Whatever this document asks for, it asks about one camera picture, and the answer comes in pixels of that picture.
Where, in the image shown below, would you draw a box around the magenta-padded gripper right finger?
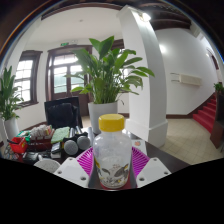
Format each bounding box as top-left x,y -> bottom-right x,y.
130,146 -> 172,189

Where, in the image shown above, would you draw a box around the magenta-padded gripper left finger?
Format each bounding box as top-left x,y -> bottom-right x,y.
53,147 -> 98,190

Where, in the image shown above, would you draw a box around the clear bottle with yellow cap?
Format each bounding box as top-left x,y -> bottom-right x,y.
92,113 -> 133,190

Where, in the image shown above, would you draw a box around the grey headed microphone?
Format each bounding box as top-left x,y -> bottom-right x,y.
74,125 -> 92,151
63,127 -> 80,156

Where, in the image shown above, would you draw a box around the flat round red coaster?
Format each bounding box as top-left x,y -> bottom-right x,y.
99,181 -> 138,191

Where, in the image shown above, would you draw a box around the printed paper sheets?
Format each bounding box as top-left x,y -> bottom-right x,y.
131,138 -> 148,156

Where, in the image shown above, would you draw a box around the green folded cloth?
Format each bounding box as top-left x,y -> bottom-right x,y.
50,126 -> 71,145

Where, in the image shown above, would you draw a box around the dark box of packets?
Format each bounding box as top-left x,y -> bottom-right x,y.
27,124 -> 56,153

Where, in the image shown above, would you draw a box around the black office chair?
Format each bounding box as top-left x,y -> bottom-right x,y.
43,96 -> 84,130

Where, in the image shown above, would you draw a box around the red plastic basket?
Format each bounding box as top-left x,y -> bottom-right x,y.
7,135 -> 29,154

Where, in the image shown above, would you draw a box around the green plant in white pot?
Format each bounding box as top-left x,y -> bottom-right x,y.
64,35 -> 156,134
0,65 -> 24,141

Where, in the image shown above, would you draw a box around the red carpeted staircase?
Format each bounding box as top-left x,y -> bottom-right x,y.
192,94 -> 219,134

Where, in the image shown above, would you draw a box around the brown glazed double door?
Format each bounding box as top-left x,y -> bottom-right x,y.
44,44 -> 94,104

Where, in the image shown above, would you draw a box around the brown framed window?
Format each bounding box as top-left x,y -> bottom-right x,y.
112,38 -> 125,51
13,49 -> 44,108

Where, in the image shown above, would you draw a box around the white wall radiator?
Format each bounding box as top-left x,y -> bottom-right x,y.
169,72 -> 203,87

